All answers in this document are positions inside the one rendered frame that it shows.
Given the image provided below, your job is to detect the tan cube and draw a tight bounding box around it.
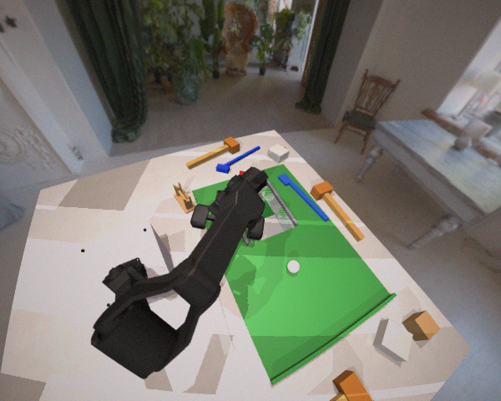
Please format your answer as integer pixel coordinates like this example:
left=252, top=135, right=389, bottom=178
left=402, top=310, right=441, bottom=341

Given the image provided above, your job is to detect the brown wooden mallet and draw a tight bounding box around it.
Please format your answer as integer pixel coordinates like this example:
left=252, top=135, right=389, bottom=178
left=310, top=181, right=365, bottom=242
left=186, top=137, right=240, bottom=170
left=330, top=370, right=372, bottom=401

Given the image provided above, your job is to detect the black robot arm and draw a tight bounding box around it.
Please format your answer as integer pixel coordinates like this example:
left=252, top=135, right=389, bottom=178
left=91, top=166, right=268, bottom=379

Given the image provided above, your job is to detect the white golf ball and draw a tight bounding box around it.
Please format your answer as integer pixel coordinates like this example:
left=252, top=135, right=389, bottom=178
left=287, top=261, right=300, bottom=273

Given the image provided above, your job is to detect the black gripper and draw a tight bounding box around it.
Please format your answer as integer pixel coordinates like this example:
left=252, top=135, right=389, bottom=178
left=190, top=204, right=265, bottom=241

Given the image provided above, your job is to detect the beige box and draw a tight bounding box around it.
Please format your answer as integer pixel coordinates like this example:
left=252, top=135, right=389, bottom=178
left=373, top=319, right=413, bottom=362
left=267, top=144, right=289, bottom=163

